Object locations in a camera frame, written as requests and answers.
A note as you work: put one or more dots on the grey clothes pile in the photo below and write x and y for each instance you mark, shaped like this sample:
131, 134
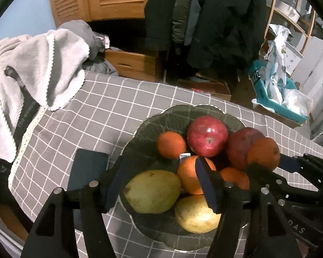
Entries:
78, 29

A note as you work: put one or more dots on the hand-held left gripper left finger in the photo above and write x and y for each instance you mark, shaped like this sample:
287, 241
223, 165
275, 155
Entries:
115, 185

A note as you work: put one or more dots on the wooden shelf rack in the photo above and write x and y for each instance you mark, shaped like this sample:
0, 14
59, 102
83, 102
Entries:
271, 5

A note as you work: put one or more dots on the teal plastic crate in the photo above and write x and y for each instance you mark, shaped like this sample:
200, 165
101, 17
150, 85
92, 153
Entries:
258, 80

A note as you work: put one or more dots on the red apple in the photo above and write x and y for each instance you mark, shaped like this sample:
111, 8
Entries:
239, 147
207, 135

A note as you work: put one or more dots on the large orange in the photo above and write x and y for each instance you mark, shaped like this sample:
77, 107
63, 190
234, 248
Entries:
263, 153

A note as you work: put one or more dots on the medium orange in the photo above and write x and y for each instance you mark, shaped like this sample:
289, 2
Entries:
188, 174

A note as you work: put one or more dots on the white printed rice bag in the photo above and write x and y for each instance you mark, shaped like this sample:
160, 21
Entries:
278, 59

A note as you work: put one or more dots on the pale fleece blanket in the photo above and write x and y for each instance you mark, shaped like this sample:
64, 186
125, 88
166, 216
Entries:
56, 59

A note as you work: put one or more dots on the white patterned storage box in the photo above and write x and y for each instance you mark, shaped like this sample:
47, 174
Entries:
293, 59

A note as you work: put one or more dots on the green glass plate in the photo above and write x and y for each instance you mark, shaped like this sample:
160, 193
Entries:
150, 129

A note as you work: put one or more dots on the black coat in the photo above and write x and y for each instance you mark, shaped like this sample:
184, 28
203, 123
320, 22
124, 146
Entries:
231, 18

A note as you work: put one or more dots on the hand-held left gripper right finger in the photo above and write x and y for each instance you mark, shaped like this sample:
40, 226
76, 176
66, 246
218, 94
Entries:
207, 185

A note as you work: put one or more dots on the dark cloth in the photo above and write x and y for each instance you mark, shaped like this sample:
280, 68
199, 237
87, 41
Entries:
0, 182

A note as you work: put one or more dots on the yellow-green pear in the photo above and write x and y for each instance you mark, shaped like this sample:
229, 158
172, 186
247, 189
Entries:
152, 192
193, 217

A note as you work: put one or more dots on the blue-grey jacket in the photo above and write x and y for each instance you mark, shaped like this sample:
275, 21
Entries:
195, 18

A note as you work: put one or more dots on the dark grey jacket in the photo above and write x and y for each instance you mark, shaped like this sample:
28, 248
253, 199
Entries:
158, 13

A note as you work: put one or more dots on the white pot with lid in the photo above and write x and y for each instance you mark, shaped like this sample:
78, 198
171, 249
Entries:
288, 9

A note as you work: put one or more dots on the grey checked tablecloth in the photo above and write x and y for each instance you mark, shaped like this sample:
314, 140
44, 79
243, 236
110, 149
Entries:
97, 107

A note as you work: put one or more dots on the brown cardboard box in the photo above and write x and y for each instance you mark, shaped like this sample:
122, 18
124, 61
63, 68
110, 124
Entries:
280, 118

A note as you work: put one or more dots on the flat cardboard box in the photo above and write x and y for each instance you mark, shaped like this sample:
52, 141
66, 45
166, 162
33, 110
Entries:
204, 88

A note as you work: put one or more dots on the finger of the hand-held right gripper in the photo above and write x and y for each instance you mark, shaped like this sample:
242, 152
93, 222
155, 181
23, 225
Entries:
288, 163
261, 176

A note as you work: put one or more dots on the wooden louvered wardrobe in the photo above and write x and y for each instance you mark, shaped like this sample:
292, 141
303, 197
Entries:
110, 0

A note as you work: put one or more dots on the small orange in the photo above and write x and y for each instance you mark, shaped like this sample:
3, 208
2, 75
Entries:
171, 144
235, 178

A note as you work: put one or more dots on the wooden drawer box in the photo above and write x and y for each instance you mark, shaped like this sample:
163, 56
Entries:
129, 64

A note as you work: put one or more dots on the clear plastic bag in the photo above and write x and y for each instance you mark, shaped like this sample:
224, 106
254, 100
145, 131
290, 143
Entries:
296, 100

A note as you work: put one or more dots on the olive green jacket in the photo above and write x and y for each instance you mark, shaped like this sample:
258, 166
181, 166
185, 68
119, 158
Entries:
181, 16

